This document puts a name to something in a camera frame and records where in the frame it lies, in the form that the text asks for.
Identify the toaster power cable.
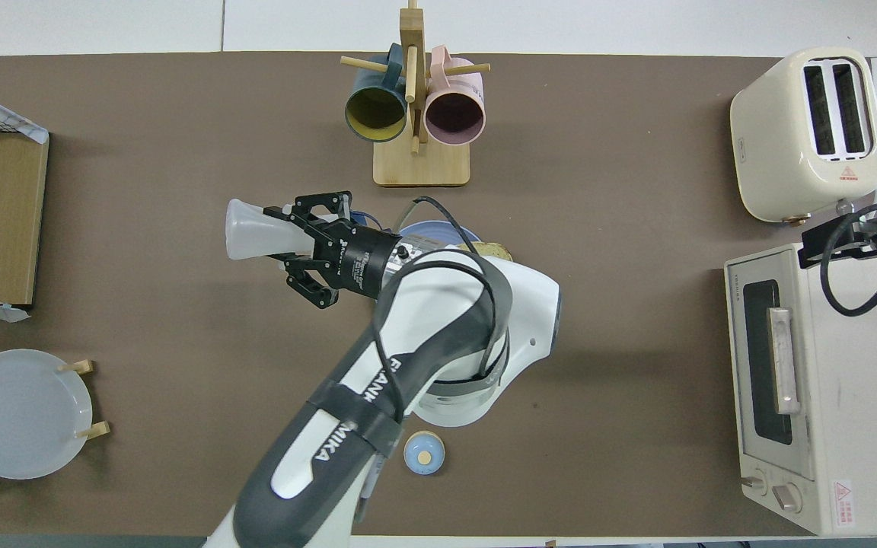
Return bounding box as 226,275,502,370
850,186,877,229

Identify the brown table mat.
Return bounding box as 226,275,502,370
0,52,877,537

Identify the white toaster oven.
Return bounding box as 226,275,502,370
724,241,877,537

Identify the wooden plate rack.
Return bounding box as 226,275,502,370
0,359,110,480

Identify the dark teal mug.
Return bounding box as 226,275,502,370
344,43,409,144

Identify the wooden mug tree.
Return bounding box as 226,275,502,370
340,0,491,188

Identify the blue round plate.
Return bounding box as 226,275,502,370
399,221,483,252

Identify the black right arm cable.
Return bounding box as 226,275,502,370
819,200,877,317

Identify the small blue round lid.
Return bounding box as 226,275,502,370
403,431,446,476

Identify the translucent seasoning bottle blue cap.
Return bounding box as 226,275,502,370
225,199,382,261

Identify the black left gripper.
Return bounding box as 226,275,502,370
263,192,403,310

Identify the cream two-slot toaster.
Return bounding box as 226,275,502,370
729,47,877,228

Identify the grey plate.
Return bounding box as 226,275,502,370
0,349,94,480

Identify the pink mug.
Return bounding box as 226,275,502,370
423,46,486,147

